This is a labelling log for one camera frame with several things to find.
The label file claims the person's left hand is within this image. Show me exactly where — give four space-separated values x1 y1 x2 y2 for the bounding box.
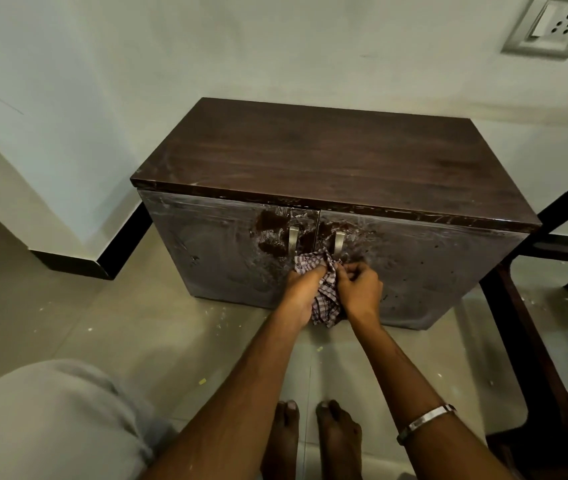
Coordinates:
282 265 328 329

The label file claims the person's right hand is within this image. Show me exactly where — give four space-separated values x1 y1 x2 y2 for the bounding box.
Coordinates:
334 261 384 329

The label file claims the checkered cleaning cloth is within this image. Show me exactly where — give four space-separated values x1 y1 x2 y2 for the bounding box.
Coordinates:
294 248 345 329

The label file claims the person's right forearm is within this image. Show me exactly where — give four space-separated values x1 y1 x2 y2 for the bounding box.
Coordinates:
348 317 516 480

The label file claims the person's left forearm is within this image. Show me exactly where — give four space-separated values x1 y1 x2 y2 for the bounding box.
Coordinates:
140 315 314 480

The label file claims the dusty cabinet door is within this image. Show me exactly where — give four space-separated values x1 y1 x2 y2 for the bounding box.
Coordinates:
138 190 320 311
314 210 530 331

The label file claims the dark brown wooden cabinet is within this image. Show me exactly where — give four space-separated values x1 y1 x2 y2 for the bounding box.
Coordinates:
130 97 543 331

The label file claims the person's right foot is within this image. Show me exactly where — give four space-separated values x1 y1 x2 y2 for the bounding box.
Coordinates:
315 399 363 480

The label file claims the person's foot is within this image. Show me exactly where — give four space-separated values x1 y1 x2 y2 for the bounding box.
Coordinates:
315 399 363 480
260 400 301 480

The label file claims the person's left foot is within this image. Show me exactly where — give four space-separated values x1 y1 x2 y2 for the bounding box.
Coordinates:
260 400 301 480

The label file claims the person's grey clothing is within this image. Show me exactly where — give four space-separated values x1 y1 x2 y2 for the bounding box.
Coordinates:
0 358 177 480

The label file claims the silver metal bracelet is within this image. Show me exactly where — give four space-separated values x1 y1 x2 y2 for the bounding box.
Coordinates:
396 404 458 446

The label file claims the dark wooden table frame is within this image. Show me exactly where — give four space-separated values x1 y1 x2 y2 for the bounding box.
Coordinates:
479 234 568 480

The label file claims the white wall socket plate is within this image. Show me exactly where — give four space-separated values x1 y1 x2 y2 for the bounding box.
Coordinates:
501 0 568 61

